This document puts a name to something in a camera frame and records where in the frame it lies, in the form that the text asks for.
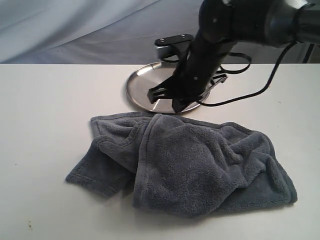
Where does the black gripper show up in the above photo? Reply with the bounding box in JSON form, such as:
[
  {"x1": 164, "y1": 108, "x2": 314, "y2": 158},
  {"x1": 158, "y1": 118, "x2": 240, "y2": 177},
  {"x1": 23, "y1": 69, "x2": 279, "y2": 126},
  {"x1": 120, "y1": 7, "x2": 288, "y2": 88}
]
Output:
[{"x1": 147, "y1": 34, "x2": 236, "y2": 113}]

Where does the grey fleece towel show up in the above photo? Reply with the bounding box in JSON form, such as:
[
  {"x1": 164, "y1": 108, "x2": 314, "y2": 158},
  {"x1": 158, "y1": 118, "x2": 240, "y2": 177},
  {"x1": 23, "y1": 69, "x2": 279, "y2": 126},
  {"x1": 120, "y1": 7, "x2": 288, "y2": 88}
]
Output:
[{"x1": 65, "y1": 112, "x2": 298, "y2": 218}]

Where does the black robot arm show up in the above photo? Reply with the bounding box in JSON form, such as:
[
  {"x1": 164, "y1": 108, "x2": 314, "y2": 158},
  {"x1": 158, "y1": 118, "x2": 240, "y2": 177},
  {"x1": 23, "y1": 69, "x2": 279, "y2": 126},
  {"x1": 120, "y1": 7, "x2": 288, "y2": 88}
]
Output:
[{"x1": 147, "y1": 0, "x2": 320, "y2": 113}]

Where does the round steel plate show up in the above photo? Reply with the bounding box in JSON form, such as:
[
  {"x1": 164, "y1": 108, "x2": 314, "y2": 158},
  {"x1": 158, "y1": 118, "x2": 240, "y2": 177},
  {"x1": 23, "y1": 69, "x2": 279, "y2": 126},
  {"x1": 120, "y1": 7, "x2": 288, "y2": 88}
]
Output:
[{"x1": 123, "y1": 61, "x2": 211, "y2": 115}]

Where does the black tripod pole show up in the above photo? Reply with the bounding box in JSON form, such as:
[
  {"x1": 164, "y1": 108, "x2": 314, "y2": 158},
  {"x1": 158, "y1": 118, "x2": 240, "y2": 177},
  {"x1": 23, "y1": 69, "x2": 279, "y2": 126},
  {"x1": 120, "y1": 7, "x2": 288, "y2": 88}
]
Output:
[{"x1": 302, "y1": 43, "x2": 315, "y2": 64}]

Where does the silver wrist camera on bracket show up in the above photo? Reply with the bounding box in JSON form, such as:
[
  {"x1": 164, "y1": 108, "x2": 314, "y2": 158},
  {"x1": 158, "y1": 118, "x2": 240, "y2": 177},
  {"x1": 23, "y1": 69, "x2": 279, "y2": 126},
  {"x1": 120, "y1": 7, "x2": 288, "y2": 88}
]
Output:
[{"x1": 154, "y1": 34, "x2": 194, "y2": 63}]

